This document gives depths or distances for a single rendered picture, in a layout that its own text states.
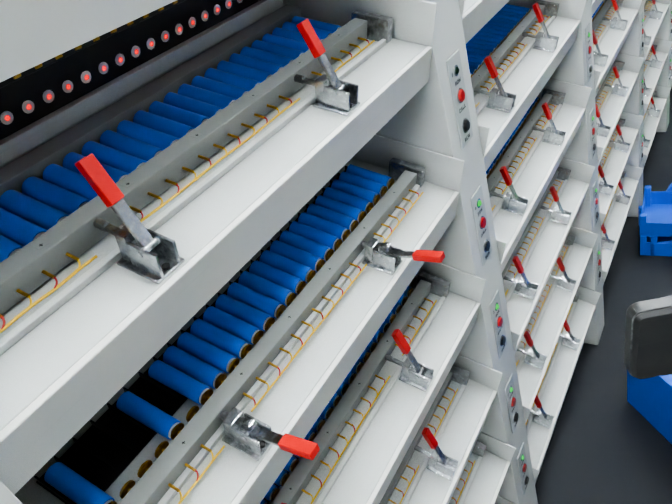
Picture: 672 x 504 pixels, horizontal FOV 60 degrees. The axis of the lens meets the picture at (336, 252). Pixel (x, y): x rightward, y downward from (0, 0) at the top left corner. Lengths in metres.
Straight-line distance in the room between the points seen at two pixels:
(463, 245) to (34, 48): 0.65
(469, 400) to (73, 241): 0.76
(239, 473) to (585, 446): 1.27
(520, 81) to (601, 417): 0.98
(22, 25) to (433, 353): 0.66
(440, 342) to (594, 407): 0.96
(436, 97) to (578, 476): 1.13
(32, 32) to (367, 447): 0.58
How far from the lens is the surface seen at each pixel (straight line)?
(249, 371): 0.57
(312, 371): 0.60
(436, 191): 0.82
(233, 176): 0.51
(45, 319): 0.43
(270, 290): 0.65
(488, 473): 1.21
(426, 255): 0.66
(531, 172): 1.24
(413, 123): 0.80
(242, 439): 0.54
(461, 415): 1.04
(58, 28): 0.39
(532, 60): 1.22
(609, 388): 1.83
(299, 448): 0.50
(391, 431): 0.78
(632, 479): 1.66
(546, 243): 1.37
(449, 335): 0.88
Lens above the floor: 1.37
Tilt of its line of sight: 32 degrees down
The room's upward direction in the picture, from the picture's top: 19 degrees counter-clockwise
